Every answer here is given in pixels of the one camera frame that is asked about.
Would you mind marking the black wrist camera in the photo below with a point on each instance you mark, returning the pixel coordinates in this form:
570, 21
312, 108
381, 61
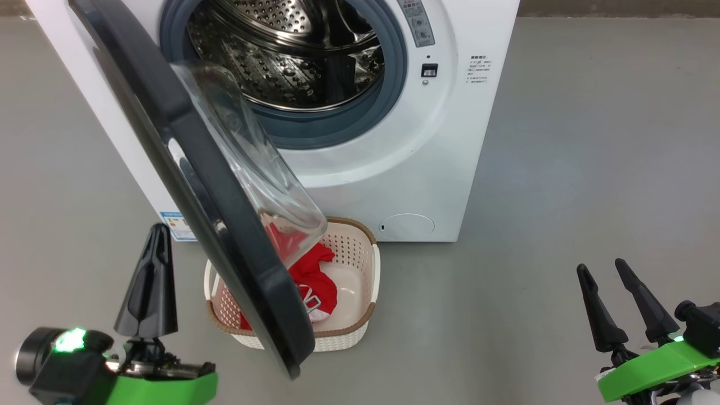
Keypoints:
703, 332
62, 377

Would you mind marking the white front-load washing machine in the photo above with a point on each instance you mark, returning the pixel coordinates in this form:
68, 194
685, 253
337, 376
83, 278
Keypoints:
422, 169

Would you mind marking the stainless steel washing machine drum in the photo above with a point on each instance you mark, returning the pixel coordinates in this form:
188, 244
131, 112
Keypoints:
281, 84

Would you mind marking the black round glass washer door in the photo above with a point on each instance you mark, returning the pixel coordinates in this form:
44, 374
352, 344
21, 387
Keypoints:
225, 214

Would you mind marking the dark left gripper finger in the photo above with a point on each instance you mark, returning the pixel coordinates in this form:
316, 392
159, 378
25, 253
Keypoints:
147, 304

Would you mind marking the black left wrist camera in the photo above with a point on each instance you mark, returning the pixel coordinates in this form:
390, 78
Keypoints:
62, 377

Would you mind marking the blue energy label sticker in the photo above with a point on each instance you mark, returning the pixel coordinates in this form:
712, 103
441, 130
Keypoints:
174, 225

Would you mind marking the round white filter cover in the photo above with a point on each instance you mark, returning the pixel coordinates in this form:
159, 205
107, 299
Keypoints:
406, 225

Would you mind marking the cream perforated laundry basket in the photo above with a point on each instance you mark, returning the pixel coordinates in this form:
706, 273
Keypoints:
354, 281

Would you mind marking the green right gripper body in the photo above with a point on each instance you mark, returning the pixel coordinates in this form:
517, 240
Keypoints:
641, 374

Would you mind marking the red sports garment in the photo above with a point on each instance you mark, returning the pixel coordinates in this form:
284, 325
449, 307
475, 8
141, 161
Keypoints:
315, 261

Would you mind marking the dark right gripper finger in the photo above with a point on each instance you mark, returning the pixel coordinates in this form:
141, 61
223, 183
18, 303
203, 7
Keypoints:
604, 329
655, 320

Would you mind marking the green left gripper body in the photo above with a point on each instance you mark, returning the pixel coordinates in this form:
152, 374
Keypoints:
163, 391

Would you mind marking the red number 23 jersey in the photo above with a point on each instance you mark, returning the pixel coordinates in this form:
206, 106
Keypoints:
325, 292

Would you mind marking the grey warning label strip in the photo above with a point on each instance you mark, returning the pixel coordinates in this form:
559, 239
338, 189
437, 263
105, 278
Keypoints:
417, 25

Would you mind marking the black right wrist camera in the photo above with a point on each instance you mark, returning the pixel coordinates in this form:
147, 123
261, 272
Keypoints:
703, 332

